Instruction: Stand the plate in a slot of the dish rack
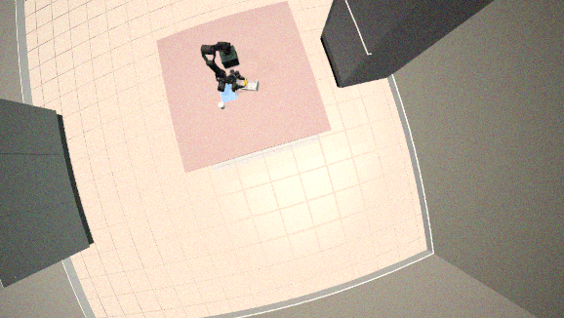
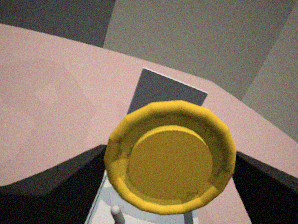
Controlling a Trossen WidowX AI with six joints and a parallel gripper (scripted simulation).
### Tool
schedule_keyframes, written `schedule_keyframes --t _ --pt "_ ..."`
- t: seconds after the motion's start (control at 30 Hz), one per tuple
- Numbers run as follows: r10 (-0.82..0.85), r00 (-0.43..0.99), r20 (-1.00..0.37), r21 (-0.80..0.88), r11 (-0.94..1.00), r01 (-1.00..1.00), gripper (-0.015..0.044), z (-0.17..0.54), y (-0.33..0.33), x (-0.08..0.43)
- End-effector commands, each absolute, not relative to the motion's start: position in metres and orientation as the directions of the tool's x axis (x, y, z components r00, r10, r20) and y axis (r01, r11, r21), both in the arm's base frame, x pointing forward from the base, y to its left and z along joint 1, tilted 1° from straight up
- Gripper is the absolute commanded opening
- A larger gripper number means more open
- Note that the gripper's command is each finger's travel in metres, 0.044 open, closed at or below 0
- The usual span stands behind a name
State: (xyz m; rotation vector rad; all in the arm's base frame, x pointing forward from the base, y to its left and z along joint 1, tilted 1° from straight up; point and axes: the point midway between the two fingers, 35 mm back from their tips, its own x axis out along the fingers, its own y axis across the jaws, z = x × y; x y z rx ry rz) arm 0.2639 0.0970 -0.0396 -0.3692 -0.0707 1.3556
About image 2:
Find yellow plate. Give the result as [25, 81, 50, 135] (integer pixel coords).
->
[104, 100, 237, 216]

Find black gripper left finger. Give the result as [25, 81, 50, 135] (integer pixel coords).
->
[0, 145, 106, 224]

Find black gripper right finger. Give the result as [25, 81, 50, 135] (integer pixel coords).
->
[231, 152, 298, 224]

